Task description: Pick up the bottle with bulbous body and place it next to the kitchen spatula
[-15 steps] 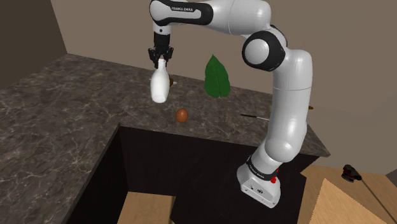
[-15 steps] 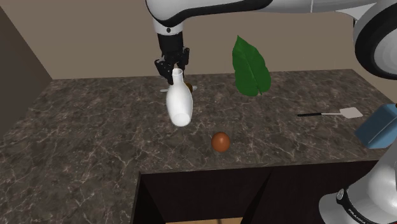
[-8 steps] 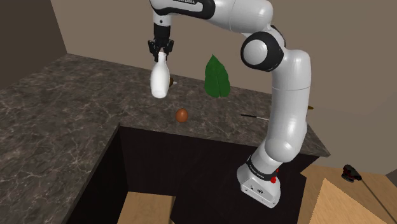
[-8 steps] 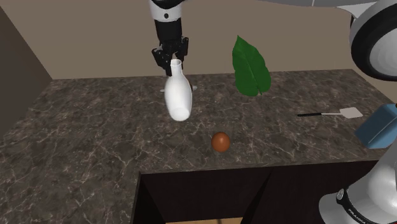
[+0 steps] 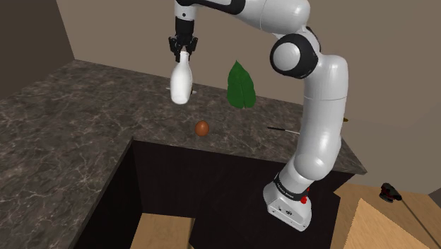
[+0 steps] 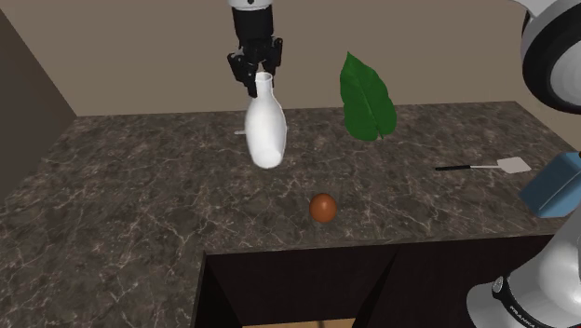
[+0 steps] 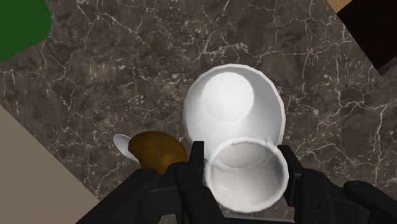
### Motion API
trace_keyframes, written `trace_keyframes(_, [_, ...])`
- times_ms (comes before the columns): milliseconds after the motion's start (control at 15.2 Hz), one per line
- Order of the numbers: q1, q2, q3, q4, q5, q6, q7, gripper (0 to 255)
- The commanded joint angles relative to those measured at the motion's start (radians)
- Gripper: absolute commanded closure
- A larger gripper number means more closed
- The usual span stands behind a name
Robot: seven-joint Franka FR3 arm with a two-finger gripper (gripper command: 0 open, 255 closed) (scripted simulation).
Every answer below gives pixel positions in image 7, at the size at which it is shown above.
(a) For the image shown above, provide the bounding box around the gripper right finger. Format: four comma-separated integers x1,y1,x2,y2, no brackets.
277,144,397,224

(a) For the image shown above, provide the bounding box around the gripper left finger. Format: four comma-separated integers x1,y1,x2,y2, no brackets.
76,141,225,224

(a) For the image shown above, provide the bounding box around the green round object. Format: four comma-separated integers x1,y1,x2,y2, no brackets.
0,0,52,62

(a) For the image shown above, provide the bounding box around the clear glass cup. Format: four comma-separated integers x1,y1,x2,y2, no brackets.
204,137,290,214

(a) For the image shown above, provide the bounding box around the brown kiwi fruit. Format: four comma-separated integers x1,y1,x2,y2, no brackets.
127,130,189,176

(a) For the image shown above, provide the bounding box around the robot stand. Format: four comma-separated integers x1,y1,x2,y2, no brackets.
336,0,397,71

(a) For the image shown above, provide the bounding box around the white bowl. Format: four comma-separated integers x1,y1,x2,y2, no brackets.
183,64,286,162

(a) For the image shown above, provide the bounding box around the white spoon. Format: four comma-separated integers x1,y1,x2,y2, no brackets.
113,134,141,164

